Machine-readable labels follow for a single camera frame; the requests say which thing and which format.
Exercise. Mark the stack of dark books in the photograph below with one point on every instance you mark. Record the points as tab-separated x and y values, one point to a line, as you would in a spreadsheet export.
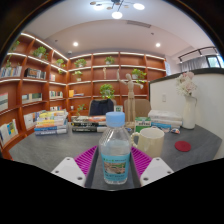
88	124

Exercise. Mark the orange wooden shelf unit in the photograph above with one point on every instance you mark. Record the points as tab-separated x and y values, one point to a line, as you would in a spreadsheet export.
33	88

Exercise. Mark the beige chair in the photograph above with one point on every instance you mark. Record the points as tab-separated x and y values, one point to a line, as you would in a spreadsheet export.
142	107

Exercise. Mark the cream ceramic mug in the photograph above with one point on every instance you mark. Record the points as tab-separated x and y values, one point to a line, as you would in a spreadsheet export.
151	141

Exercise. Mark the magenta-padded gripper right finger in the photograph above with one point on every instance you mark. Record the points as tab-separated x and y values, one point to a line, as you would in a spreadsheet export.
146	166

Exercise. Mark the dark blue chair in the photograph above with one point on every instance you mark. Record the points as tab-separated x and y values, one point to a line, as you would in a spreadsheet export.
101	107

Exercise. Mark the ceiling air vent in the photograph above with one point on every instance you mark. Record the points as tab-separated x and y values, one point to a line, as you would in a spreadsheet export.
139	23

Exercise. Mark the small painted stone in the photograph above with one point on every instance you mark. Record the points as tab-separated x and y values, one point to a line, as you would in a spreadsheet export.
175	131

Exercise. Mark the black track light rail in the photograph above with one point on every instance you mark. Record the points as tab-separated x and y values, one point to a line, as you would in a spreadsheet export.
199	50

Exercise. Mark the window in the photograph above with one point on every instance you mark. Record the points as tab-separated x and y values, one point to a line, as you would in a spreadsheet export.
215	61

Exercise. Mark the green and white box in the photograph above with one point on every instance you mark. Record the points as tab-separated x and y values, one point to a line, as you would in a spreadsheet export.
143	124

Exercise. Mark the flat round red coaster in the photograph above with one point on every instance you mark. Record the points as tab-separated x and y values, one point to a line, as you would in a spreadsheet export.
183	146

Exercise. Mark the green and white carton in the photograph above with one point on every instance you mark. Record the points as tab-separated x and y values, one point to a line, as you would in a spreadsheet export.
118	108

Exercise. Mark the recessed ceiling light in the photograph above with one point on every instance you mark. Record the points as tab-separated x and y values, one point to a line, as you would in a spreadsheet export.
157	44
75	43

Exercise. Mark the clear plastic water bottle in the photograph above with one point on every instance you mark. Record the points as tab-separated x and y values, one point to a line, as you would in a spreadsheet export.
115	146

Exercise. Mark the stack of colourful books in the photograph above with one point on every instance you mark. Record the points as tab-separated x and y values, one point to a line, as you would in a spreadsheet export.
50	124

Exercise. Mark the wooden artist mannequin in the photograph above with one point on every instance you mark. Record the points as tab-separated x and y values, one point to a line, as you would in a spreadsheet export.
130	96

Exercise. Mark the branched ceiling lamp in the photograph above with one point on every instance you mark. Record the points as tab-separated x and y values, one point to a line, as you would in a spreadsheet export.
116	13

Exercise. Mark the stack of white books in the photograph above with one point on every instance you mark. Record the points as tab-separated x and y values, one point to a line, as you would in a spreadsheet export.
165	118

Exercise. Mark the white wall sign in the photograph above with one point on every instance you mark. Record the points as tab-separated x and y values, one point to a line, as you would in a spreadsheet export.
167	68

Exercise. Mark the white ceramic vase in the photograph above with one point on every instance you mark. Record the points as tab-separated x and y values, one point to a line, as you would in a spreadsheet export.
189	113

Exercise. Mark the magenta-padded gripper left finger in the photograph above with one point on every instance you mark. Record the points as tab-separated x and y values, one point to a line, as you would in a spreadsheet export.
77	166

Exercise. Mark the grey curtain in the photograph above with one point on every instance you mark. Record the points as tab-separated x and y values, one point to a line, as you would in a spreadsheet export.
193	64

